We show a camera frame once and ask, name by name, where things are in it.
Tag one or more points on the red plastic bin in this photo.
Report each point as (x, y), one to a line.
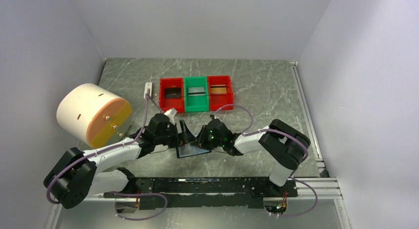
(218, 100)
(166, 104)

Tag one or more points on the aluminium frame rail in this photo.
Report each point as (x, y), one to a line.
(263, 90)

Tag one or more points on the black leather card holder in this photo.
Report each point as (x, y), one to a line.
(189, 150)

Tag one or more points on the gold card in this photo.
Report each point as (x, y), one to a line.
(218, 89)

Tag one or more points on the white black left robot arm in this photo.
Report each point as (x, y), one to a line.
(79, 174)

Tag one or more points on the silver card in bin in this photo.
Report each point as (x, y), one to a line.
(196, 91)

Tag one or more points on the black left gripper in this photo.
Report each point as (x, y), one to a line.
(186, 136)

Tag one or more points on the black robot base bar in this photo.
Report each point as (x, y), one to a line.
(153, 193)

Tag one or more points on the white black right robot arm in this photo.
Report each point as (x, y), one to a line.
(285, 144)

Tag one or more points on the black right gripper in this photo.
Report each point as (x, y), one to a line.
(200, 137)

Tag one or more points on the small white clip block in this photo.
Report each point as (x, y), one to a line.
(148, 90)

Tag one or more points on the black card in bin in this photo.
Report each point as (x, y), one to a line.
(173, 92)

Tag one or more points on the white orange cylinder drum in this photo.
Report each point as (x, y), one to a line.
(91, 113)

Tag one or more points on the green plastic bin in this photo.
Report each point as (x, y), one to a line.
(196, 103)

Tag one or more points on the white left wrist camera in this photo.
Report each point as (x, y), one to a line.
(171, 112)

